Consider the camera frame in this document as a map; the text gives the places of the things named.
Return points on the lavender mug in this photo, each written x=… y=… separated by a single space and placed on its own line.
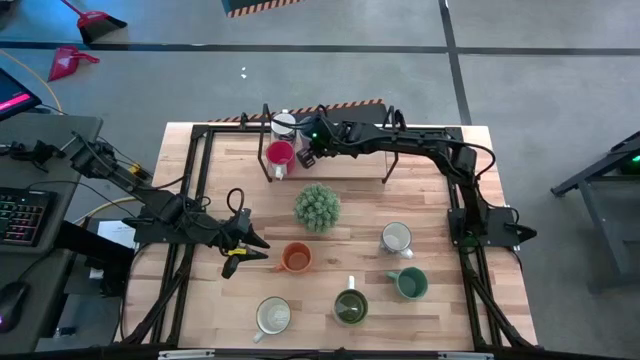
x=303 y=140

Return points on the orange faceted mug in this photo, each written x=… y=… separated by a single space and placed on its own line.
x=297 y=257

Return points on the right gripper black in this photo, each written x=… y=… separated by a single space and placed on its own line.
x=325 y=137

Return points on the red dustpan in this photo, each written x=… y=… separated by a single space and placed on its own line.
x=65 y=61

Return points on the yellow mug white interior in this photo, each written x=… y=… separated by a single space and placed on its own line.
x=273 y=316

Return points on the backlit keyboard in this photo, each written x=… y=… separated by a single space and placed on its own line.
x=22 y=215

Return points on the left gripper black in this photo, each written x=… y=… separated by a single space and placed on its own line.
x=234 y=235

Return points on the artificial succulent in patterned pot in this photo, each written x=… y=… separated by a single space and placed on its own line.
x=317 y=207

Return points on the black aluminium rig frame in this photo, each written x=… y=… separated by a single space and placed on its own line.
x=197 y=165

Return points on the black metal stand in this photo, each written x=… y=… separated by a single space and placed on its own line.
x=595 y=200

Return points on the sage green mug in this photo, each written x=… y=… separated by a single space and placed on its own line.
x=411 y=283

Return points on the red hand brush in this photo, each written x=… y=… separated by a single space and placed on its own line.
x=97 y=22

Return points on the silver metal bracket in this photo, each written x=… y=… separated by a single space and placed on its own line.
x=185 y=354
x=465 y=356

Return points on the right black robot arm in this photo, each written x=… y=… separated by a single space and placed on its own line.
x=410 y=140

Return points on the white mug blue leaf pattern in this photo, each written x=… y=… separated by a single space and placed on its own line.
x=283 y=122

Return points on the white paper sheet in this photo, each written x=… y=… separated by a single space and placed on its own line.
x=117 y=234

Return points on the black computer mouse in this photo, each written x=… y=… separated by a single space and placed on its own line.
x=10 y=305

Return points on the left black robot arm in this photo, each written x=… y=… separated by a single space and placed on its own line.
x=160 y=207

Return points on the grey desk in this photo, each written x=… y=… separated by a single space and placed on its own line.
x=45 y=270

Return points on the monitor with pink screen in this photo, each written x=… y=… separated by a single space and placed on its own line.
x=12 y=95

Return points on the black clamp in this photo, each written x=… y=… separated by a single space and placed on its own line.
x=37 y=150

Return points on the light grey mug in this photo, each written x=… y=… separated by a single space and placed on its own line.
x=396 y=236

